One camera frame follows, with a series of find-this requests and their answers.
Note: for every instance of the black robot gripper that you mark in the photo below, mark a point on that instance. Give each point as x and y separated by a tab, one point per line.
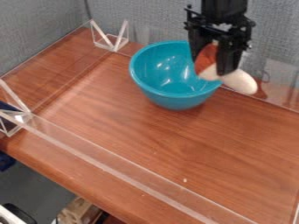
220	21

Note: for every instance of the red and white toy mushroom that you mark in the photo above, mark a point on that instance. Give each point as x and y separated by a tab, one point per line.
238	80

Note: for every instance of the blue plastic bowl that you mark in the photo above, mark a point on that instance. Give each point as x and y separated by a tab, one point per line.
162	71

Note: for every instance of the clear acrylic back barrier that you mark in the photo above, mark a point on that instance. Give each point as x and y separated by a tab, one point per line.
272	63

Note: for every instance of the clear acrylic barrier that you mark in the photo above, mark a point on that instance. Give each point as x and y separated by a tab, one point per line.
272	63
108	163

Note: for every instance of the clear acrylic front barrier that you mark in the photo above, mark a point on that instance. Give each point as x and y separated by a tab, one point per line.
108	163

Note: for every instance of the blue clamp under table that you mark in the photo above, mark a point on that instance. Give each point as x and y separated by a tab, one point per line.
7	160

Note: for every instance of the wooden block below table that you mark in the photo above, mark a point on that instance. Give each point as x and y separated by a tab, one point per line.
79	212

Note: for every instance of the black and white floor object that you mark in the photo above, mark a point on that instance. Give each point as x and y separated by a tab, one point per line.
13	215

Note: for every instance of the clear acrylic corner bracket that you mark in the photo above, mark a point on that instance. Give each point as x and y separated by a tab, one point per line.
108	41

